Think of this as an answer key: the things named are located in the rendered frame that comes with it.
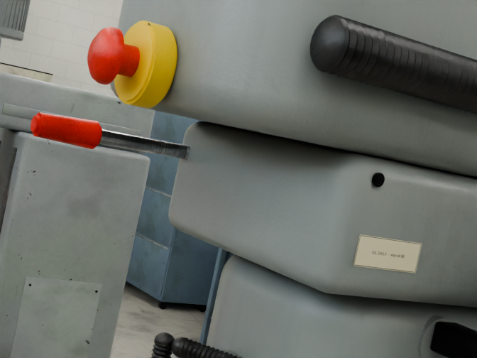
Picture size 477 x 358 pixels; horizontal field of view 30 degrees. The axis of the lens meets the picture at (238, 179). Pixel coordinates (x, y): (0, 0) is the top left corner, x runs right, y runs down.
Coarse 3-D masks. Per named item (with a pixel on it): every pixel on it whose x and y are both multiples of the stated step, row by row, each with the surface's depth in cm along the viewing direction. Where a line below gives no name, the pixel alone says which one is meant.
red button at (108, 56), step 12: (96, 36) 61; (108, 36) 60; (120, 36) 60; (96, 48) 61; (108, 48) 60; (120, 48) 60; (132, 48) 62; (96, 60) 61; (108, 60) 60; (120, 60) 60; (132, 60) 62; (96, 72) 61; (108, 72) 60; (120, 72) 62; (132, 72) 62; (108, 84) 62
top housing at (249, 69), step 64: (128, 0) 70; (192, 0) 61; (256, 0) 56; (320, 0) 55; (384, 0) 57; (448, 0) 60; (192, 64) 60; (256, 64) 56; (256, 128) 57; (320, 128) 57; (384, 128) 59; (448, 128) 62
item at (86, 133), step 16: (32, 128) 70; (48, 128) 70; (64, 128) 70; (80, 128) 71; (96, 128) 72; (80, 144) 72; (96, 144) 72; (112, 144) 74; (128, 144) 74; (144, 144) 75; (160, 144) 76; (176, 144) 77
